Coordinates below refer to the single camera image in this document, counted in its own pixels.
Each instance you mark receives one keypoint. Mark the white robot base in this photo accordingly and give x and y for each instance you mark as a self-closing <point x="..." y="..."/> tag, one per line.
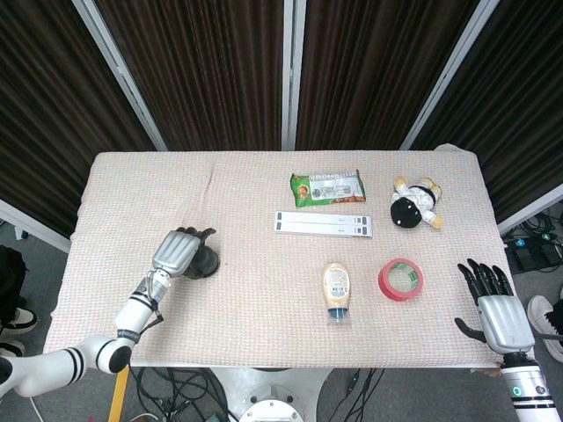
<point x="268" y="395"/>

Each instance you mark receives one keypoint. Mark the beige waffle table cloth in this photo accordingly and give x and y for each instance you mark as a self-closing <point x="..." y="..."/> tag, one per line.
<point x="264" y="316"/>

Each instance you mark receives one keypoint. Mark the black white plush doll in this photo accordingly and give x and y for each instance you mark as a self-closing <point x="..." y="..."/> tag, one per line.
<point x="407" y="213"/>

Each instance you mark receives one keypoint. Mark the small white floor scrap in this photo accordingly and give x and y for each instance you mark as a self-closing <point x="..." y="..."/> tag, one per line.
<point x="21" y="233"/>

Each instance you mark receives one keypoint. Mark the green snack packet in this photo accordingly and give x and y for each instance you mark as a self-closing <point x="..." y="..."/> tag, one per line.
<point x="327" y="189"/>

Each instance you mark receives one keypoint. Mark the black trouser leg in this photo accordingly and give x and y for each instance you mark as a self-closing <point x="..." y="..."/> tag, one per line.
<point x="11" y="277"/>

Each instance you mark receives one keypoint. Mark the red tape roll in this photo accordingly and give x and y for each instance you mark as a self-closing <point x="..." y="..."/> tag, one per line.
<point x="389" y="290"/>

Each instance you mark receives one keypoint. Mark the white folding stand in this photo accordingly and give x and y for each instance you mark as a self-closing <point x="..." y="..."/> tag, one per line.
<point x="323" y="224"/>

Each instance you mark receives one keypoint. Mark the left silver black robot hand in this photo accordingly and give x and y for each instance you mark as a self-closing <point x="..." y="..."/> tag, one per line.
<point x="173" y="252"/>

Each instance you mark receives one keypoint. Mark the dark ribbed partition panel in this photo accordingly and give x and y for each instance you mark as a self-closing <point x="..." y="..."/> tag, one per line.
<point x="519" y="110"/>
<point x="48" y="110"/>
<point x="206" y="74"/>
<point x="374" y="74"/>

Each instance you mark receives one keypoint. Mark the aluminium partition rail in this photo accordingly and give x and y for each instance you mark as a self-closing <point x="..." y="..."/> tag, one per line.
<point x="530" y="208"/>
<point x="31" y="224"/>

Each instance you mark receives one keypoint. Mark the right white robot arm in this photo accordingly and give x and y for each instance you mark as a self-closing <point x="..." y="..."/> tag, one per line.
<point x="528" y="387"/>

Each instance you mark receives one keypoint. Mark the black power strip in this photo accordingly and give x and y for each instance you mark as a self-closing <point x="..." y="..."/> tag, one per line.
<point x="534" y="252"/>

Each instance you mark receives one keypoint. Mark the aluminium partition post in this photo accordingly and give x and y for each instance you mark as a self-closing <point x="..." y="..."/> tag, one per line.
<point x="121" y="74"/>
<point x="292" y="74"/>
<point x="448" y="74"/>

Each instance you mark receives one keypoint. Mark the mayonnaise squeeze bottle blue cap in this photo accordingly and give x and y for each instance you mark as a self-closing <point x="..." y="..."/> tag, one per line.
<point x="336" y="285"/>

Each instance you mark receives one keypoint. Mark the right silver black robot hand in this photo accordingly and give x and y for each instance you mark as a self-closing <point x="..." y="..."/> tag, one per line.
<point x="506" y="323"/>

